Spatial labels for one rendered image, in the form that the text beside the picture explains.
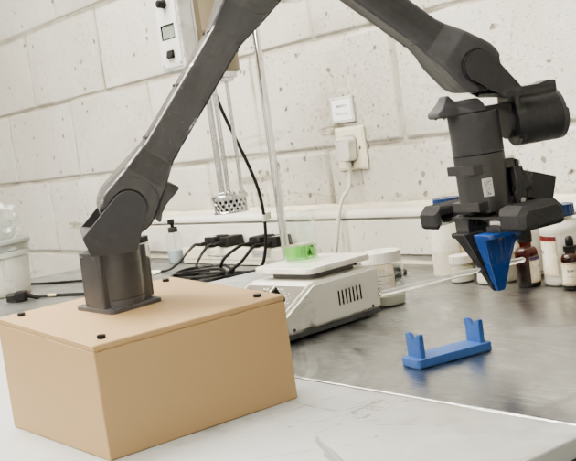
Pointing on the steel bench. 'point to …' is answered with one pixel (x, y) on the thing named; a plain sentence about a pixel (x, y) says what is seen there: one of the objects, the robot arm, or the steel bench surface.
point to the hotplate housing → (328, 298)
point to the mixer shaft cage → (227, 202)
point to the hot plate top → (314, 264)
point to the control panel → (282, 292)
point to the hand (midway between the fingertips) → (494, 260)
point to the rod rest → (419, 357)
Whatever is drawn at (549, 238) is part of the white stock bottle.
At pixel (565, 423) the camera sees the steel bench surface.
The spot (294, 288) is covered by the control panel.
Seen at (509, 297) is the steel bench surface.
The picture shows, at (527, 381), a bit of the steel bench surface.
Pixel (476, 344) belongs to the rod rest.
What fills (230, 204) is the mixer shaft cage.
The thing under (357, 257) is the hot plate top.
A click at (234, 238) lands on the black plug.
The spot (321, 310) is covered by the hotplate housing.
